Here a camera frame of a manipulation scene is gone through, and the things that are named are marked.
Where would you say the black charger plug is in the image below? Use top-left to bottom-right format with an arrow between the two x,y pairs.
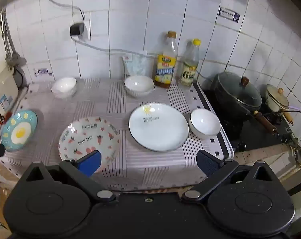
70,23 -> 85,37

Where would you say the cooking wine bottle yellow label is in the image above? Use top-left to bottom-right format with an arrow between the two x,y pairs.
154,31 -> 178,89

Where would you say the black wok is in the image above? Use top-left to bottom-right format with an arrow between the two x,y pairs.
210,76 -> 278,135

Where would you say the black gas stove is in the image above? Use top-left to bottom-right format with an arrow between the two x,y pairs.
198,80 -> 298,152

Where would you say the blue plate with egg print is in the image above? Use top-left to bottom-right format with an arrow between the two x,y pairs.
0,109 -> 38,152

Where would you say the carrot print glass plate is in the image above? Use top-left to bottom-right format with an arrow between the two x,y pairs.
58,117 -> 121,173

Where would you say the metal ladle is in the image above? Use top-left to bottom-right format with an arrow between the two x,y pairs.
2,9 -> 27,66
0,9 -> 15,65

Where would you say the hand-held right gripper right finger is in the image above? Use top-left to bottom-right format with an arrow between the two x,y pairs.
182,149 -> 278,202

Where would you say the blue and white wall sticker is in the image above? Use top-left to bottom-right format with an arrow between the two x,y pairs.
219,7 -> 241,23

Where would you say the white plate with sun print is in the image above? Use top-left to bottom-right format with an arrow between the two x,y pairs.
129,104 -> 189,152

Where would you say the white rice cooker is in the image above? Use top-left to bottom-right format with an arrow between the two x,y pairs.
0,63 -> 19,123

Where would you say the cream enamel pot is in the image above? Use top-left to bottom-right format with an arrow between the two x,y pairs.
265,84 -> 294,126

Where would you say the striped white tablecloth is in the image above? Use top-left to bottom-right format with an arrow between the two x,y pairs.
0,77 -> 234,192

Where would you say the white wall outlet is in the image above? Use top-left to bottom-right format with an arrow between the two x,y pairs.
71,20 -> 91,41

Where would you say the cream pot lid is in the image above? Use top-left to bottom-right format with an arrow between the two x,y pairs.
266,84 -> 290,107

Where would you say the small blue wall sticker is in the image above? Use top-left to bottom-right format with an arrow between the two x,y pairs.
33,68 -> 52,77

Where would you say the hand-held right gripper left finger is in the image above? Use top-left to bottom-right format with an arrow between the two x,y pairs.
21,150 -> 116,202

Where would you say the glass wok lid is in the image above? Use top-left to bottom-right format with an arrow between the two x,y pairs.
217,72 -> 263,109

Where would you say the white plastic seasoning bag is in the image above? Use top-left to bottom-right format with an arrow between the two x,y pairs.
122,51 -> 151,79

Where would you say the white ribbed bowl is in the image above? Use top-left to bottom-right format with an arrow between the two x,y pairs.
51,77 -> 77,98
124,75 -> 154,98
189,109 -> 221,139

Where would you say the clear vinegar bottle yellow cap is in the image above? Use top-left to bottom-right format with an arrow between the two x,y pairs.
180,38 -> 201,87

